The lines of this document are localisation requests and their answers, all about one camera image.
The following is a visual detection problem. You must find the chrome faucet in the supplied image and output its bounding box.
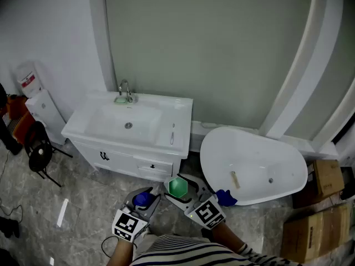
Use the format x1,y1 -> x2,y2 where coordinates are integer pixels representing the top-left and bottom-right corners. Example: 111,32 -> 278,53
118,79 -> 138,104

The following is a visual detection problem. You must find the black floor object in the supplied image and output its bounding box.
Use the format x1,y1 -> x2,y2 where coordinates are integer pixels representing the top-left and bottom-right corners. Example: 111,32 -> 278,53
0,216 -> 21,238

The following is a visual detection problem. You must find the white sink vanity cabinet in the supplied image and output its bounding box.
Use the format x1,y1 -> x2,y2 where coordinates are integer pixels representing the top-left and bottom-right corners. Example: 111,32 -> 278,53
60,91 -> 194,182

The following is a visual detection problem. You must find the orange box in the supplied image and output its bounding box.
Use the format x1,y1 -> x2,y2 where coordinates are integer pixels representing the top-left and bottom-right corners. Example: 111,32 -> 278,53
5,94 -> 37,146

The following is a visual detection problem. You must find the green hexagonal cup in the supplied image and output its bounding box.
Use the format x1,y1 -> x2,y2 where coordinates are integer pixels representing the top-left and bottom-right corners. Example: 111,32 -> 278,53
168,176 -> 189,198

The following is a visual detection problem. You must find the thin floor cable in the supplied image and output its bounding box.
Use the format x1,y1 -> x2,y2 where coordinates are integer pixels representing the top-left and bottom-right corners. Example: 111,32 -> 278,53
0,148 -> 24,224

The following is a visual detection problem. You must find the small cardboard box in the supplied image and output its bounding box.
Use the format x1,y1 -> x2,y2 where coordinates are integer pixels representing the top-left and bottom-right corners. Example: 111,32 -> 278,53
313,159 -> 345,198

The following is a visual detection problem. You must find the white bathtub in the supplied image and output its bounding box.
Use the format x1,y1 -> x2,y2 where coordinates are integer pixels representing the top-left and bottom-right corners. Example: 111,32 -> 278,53
199,126 -> 308,207

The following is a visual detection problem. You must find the large cardboard box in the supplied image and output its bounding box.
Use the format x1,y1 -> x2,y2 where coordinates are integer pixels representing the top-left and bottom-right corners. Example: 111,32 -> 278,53
282,203 -> 352,264

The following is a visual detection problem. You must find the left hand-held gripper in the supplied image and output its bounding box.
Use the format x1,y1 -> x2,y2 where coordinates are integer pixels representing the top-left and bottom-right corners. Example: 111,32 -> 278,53
112,186 -> 162,243

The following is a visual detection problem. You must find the blue cloth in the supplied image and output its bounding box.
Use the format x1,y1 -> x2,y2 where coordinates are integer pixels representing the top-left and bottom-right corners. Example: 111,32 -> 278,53
215,189 -> 239,207

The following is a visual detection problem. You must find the person's left forearm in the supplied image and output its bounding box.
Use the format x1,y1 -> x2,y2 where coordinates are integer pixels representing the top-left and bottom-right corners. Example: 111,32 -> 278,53
106,238 -> 136,266

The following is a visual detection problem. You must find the wooden stick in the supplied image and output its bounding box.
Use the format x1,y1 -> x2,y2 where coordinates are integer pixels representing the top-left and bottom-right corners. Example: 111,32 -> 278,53
230,171 -> 241,190

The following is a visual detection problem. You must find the person's striped shirt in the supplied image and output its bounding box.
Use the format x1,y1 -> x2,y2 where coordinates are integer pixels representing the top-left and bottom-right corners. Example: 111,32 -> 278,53
131,233 -> 303,266

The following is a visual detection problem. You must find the person's right forearm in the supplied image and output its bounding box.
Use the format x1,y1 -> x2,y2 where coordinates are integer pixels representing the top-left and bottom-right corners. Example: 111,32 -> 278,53
212,222 -> 247,256

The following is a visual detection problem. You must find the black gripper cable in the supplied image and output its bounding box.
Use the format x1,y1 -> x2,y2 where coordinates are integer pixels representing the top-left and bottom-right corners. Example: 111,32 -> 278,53
101,236 -> 138,258

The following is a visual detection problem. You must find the black round floor fan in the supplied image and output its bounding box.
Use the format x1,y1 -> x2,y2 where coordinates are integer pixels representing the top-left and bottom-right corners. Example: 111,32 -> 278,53
24,120 -> 74,188

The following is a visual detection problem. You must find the small blue object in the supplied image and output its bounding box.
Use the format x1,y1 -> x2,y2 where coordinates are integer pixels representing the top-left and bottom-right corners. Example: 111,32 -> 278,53
132,192 -> 155,207

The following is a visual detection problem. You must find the white water dispenser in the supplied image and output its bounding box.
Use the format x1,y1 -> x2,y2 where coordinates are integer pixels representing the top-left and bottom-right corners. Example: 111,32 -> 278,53
16,61 -> 67,146

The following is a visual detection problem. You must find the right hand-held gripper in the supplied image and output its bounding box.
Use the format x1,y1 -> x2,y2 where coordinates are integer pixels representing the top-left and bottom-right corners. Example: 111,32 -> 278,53
164,173 -> 227,231

